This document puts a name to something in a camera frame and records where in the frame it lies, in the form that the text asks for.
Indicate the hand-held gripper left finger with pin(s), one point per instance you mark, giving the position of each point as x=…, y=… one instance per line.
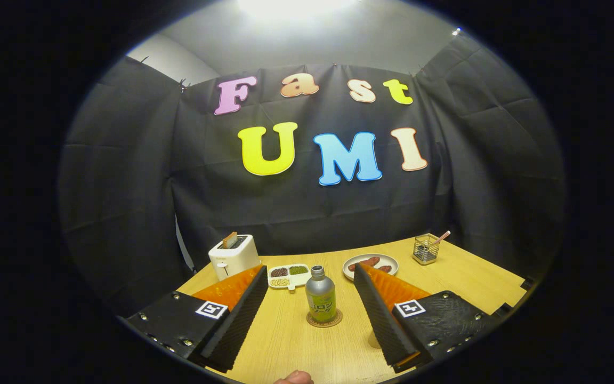
x=237, y=325

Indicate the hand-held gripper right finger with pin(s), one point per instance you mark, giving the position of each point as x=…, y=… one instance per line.
x=381, y=325

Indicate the round brown coaster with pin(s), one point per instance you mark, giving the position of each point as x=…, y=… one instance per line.
x=339, y=319

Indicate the silver juice bottle green label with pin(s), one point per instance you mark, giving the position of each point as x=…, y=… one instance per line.
x=321, y=298

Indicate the red sausage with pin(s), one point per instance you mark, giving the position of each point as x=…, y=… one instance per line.
x=386, y=269
x=366, y=262

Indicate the wooden table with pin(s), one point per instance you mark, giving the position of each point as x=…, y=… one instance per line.
x=296, y=341

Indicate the white round plate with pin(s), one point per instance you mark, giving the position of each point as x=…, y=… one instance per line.
x=389, y=261

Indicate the white toaster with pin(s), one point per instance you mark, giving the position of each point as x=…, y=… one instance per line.
x=235, y=258

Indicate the white divided dish of beans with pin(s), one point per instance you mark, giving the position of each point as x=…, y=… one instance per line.
x=288, y=277

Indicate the toast slice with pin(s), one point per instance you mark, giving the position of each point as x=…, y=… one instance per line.
x=229, y=240

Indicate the pink spoon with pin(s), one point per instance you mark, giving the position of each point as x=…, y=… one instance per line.
x=443, y=236

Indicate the black backdrop cloth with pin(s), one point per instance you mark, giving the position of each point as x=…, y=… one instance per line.
x=307, y=208

